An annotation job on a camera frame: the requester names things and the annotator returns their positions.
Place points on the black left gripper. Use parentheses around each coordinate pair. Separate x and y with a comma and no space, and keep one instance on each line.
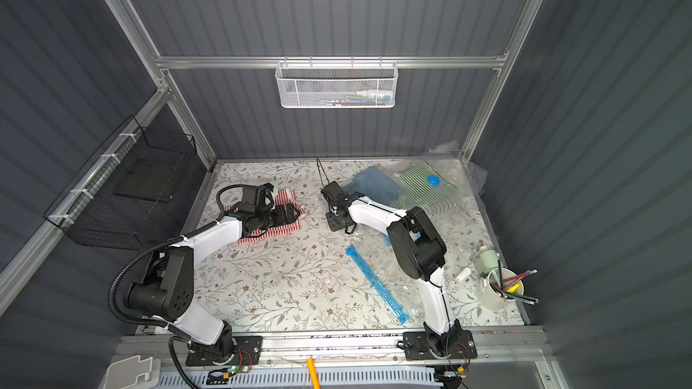
(286,214)

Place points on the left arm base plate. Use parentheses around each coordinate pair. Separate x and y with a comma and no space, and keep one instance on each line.
(243,351)

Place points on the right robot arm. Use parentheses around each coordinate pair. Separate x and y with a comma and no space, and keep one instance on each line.
(418,247)

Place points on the vacuum bag with green striped garment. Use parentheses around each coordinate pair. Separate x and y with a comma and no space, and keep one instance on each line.
(439,181)

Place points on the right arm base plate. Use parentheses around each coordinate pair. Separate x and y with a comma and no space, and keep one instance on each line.
(421,345)

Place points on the white plastic holder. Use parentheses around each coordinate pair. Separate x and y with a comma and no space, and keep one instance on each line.
(132,373)

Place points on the white wire wall basket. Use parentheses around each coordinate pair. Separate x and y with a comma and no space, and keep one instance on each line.
(351,87)

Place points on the black wire wall basket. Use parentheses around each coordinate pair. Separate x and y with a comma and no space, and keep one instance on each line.
(137,195)

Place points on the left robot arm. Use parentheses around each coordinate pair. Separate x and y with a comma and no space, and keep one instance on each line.
(163,290)

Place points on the red white striped tank top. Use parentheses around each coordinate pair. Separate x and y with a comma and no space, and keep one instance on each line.
(284,196)

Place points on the clear blue-zip vacuum bag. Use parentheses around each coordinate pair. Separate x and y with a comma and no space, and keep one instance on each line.
(373,254)

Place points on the vacuum bag with blue garment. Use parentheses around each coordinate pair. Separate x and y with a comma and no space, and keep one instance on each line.
(376,185)

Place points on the orange pencil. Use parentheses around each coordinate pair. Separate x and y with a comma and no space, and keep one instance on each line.
(310,362)

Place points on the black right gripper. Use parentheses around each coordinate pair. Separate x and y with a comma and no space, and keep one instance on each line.
(335,215)

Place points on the small white cap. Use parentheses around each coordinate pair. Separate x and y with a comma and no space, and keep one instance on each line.
(463,275)

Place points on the white pen cup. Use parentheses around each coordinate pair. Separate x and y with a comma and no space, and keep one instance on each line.
(490,294)

